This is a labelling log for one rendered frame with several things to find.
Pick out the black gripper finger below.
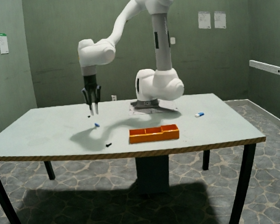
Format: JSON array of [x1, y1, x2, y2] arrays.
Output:
[[92, 85, 101, 114], [81, 87, 94, 116]]

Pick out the orange three-compartment tray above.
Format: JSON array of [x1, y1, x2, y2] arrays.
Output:
[[129, 124, 180, 143]]

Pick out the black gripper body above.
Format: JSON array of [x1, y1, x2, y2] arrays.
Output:
[[83, 74, 97, 92]]

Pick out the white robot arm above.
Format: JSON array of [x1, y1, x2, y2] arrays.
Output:
[[78, 0, 184, 110]]

